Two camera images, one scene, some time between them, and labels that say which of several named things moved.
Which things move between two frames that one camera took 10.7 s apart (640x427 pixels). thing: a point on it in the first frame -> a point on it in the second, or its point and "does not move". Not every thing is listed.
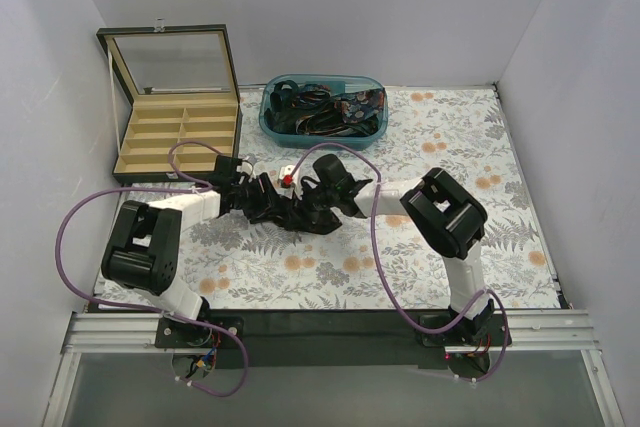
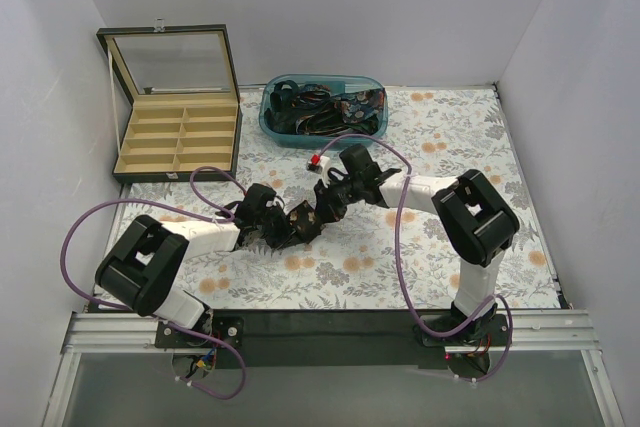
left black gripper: (265, 198) -> (275, 227)
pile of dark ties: (314, 110) does not move
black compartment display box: (186, 108) does not move
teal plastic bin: (303, 110) does not move
